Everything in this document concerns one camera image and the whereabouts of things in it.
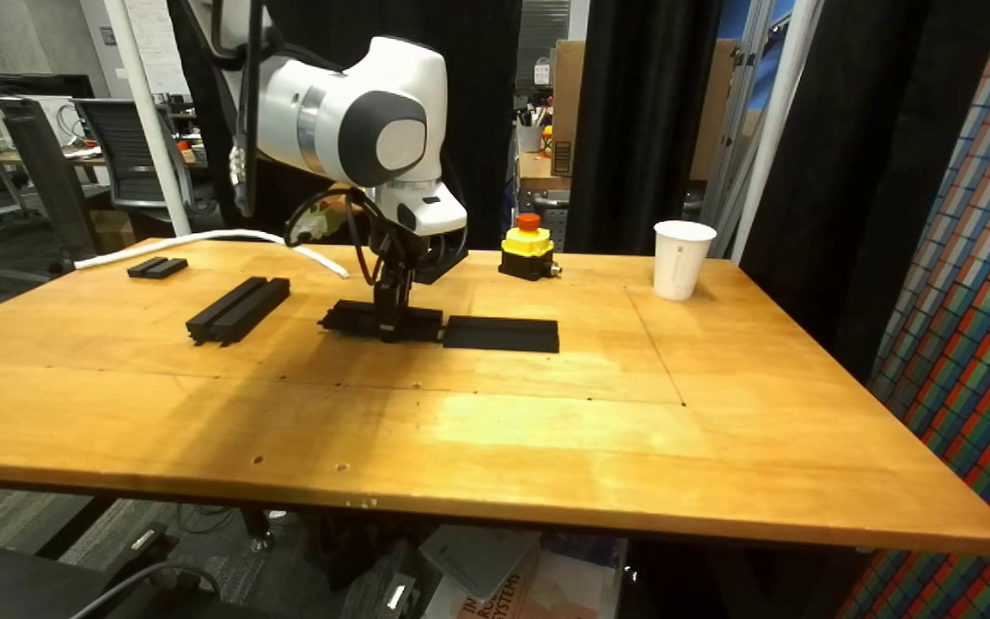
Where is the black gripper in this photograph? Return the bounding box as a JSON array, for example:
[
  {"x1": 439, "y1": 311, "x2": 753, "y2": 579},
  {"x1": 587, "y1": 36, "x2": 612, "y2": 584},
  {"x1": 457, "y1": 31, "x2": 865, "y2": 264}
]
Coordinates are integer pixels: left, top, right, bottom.
[{"x1": 359, "y1": 218, "x2": 466, "y2": 335}]

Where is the long black rail block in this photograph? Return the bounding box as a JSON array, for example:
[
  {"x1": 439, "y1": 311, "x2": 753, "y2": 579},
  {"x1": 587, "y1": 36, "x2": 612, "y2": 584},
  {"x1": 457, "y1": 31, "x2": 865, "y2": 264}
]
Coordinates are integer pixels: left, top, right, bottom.
[{"x1": 187, "y1": 275, "x2": 289, "y2": 345}]

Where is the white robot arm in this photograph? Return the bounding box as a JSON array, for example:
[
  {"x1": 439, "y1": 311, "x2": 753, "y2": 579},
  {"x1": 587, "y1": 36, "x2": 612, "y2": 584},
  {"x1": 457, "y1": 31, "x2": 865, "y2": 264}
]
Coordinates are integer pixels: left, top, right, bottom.
[{"x1": 213, "y1": 0, "x2": 466, "y2": 342}]

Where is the yellow emergency stop button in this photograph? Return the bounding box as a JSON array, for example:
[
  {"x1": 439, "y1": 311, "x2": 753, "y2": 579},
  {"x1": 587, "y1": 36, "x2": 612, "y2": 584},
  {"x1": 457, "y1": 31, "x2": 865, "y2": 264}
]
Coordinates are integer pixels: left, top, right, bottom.
[{"x1": 501, "y1": 213, "x2": 557, "y2": 279}]

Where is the small black block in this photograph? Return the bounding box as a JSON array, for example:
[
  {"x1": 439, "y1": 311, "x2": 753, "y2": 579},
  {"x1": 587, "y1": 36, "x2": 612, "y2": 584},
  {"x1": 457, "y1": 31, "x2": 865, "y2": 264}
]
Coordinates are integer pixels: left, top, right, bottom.
[{"x1": 126, "y1": 259, "x2": 190, "y2": 279}]

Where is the white paper cup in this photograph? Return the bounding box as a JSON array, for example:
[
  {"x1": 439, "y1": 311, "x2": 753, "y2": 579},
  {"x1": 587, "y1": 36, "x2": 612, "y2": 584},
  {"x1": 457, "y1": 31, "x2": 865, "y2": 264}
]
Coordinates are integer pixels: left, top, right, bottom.
[{"x1": 654, "y1": 221, "x2": 714, "y2": 300}]

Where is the white cable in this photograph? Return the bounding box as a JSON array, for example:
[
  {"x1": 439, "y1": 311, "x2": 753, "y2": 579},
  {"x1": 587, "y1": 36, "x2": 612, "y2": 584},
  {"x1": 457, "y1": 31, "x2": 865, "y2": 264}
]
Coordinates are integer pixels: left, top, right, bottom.
[{"x1": 72, "y1": 226, "x2": 354, "y2": 283}]

